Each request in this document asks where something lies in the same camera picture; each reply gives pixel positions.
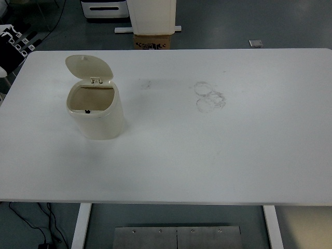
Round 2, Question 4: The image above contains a cream desktop trash can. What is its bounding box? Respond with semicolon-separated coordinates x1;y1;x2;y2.
65;55;124;140

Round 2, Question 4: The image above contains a white left table leg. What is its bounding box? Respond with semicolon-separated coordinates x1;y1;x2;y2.
71;203;92;249

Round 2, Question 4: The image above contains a white table leg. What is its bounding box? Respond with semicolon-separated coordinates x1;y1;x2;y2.
263;205;284;249
71;203;92;249

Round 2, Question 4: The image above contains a small grey floor plate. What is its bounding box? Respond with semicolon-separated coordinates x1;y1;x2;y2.
248;39;264;48

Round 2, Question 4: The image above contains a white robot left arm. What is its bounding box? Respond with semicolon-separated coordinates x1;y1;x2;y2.
0;66;8;78

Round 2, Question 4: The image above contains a black robotic left hand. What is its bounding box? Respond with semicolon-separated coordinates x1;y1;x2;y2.
1;22;42;75

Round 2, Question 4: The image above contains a white cabinet on box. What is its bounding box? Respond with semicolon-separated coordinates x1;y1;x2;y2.
127;0;176;35

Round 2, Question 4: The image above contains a white floor rail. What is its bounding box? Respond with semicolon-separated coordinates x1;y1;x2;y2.
114;25;182;34

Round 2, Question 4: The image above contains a white right table leg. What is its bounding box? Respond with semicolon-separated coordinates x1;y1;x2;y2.
263;205;284;249

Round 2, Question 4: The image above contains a black floor cable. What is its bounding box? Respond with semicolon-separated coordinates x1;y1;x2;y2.
9;202;68;249

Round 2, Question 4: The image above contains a brown cardboard box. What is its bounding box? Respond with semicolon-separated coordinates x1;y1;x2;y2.
133;35;171;50

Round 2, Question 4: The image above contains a black power adapter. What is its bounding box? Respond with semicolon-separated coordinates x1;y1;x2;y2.
38;243;53;249

